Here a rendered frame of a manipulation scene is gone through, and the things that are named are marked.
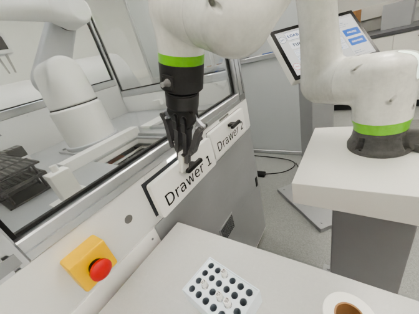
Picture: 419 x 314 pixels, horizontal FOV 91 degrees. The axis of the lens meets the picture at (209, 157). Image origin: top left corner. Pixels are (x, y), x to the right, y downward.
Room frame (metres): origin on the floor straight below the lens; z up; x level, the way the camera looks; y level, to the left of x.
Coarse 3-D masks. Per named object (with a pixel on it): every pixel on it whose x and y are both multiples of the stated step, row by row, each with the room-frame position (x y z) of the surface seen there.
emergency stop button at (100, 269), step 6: (102, 258) 0.30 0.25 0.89; (96, 264) 0.28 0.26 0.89; (102, 264) 0.28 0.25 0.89; (108, 264) 0.29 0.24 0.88; (90, 270) 0.28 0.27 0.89; (96, 270) 0.27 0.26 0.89; (102, 270) 0.28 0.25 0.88; (108, 270) 0.29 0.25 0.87; (90, 276) 0.27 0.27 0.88; (96, 276) 0.27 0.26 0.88; (102, 276) 0.28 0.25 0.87
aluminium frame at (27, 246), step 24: (240, 72) 1.00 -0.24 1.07; (240, 96) 0.96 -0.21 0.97; (216, 120) 0.78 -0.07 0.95; (168, 144) 0.57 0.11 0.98; (120, 168) 0.46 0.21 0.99; (144, 168) 0.49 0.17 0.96; (96, 192) 0.39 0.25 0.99; (120, 192) 0.42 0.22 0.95; (48, 216) 0.33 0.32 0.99; (72, 216) 0.35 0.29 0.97; (0, 240) 0.27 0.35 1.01; (24, 240) 0.29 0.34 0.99; (48, 240) 0.30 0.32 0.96; (0, 264) 0.26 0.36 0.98; (24, 264) 0.27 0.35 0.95
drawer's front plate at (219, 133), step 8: (240, 112) 0.90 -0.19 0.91; (224, 120) 0.81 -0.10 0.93; (232, 120) 0.84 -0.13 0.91; (216, 128) 0.74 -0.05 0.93; (224, 128) 0.78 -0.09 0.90; (240, 128) 0.88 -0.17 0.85; (208, 136) 0.71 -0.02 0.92; (216, 136) 0.73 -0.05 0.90; (224, 136) 0.77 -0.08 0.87; (216, 144) 0.72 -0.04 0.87; (224, 144) 0.76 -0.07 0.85; (216, 152) 0.71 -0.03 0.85
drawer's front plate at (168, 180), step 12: (204, 144) 0.64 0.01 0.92; (192, 156) 0.59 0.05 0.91; (204, 156) 0.63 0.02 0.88; (168, 168) 0.52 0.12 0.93; (204, 168) 0.62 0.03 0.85; (156, 180) 0.47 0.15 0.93; (168, 180) 0.50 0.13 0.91; (180, 180) 0.53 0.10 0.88; (156, 192) 0.46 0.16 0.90; (168, 192) 0.48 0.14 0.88; (180, 192) 0.51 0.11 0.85; (156, 204) 0.45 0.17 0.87
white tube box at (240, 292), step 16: (208, 272) 0.28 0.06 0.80; (192, 288) 0.26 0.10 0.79; (208, 288) 0.25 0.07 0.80; (224, 288) 0.24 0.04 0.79; (240, 288) 0.24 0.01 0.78; (256, 288) 0.22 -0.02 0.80; (192, 304) 0.24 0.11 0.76; (208, 304) 0.22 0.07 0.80; (240, 304) 0.21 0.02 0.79; (256, 304) 0.21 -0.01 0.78
